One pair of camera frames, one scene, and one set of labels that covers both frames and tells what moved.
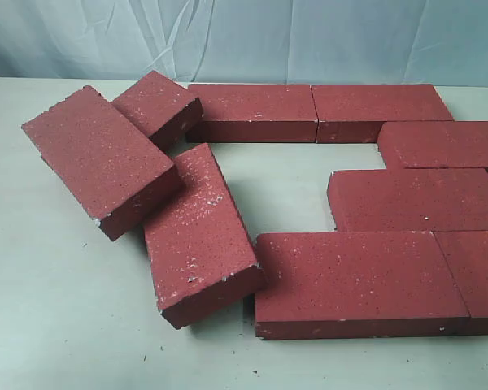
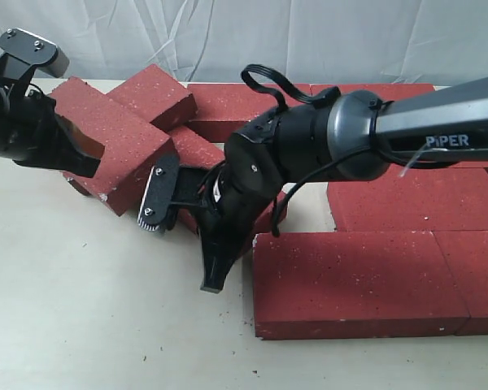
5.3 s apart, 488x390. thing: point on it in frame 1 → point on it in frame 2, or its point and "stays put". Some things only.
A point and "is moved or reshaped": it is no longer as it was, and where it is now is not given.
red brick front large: x=320 y=285 stays put
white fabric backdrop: x=371 y=42 stays put
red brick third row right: x=416 y=200 stays put
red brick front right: x=475 y=260 stays put
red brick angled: x=202 y=253 → x=194 y=152
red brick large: x=118 y=171 is moved or reshaped
